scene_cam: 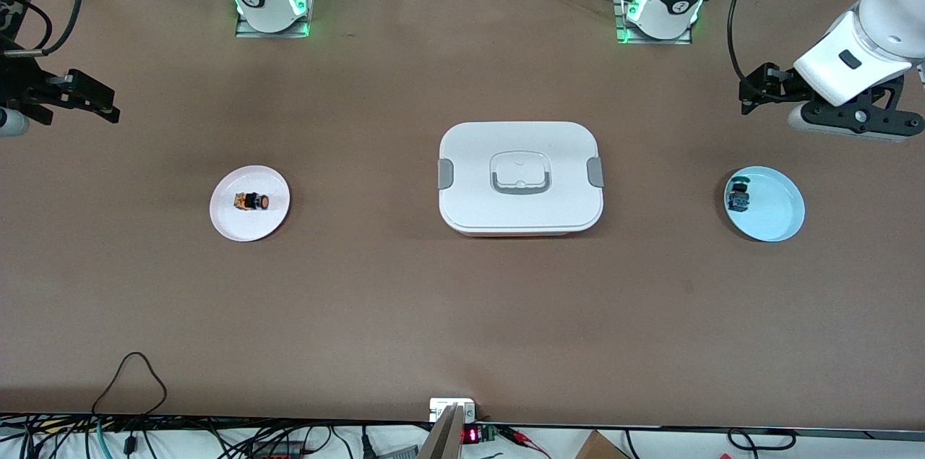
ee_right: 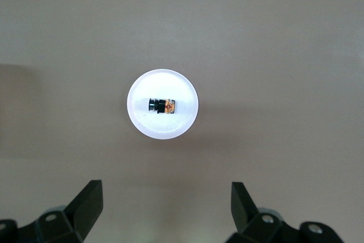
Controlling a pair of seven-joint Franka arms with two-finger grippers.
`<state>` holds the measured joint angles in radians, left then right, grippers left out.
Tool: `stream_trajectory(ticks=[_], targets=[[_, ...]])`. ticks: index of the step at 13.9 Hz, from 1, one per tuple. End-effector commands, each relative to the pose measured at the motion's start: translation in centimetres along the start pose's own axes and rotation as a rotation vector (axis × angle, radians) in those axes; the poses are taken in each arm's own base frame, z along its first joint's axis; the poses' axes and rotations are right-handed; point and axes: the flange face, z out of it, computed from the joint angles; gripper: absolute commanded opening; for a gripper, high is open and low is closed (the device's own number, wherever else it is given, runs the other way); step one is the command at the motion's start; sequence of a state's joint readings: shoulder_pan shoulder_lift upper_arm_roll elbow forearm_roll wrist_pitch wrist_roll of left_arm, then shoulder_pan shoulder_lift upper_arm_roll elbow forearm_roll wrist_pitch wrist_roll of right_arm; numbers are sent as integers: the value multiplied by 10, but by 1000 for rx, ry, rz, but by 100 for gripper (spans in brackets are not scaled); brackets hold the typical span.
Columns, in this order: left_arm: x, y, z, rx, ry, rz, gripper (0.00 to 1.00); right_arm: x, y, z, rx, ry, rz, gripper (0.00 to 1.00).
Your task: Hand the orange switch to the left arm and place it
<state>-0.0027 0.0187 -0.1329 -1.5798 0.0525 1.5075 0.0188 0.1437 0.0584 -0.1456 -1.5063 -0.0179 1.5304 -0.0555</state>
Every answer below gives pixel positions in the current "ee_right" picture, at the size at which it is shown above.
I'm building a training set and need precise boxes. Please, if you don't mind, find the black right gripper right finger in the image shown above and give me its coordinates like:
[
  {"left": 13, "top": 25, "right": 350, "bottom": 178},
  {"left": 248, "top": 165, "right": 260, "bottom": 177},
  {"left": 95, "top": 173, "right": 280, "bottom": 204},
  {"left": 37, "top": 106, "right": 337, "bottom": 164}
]
[{"left": 230, "top": 181, "right": 345, "bottom": 243}]

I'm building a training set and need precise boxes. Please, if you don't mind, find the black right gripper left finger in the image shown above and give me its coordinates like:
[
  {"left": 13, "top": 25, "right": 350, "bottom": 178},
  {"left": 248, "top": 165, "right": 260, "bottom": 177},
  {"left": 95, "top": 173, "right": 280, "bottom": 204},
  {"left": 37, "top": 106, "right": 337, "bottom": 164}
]
[{"left": 0, "top": 179, "right": 104, "bottom": 243}]

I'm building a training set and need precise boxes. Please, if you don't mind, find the orange and black switch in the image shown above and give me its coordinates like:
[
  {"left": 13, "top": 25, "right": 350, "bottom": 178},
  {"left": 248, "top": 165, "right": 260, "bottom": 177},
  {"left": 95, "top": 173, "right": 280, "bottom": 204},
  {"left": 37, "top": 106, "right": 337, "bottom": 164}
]
[{"left": 147, "top": 97, "right": 177, "bottom": 116}]

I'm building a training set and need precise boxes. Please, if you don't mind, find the round pink plate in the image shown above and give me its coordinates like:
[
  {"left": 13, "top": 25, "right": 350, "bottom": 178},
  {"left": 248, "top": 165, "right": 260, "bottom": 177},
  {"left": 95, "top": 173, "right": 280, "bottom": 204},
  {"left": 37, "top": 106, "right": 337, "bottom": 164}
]
[{"left": 126, "top": 68, "right": 200, "bottom": 141}]

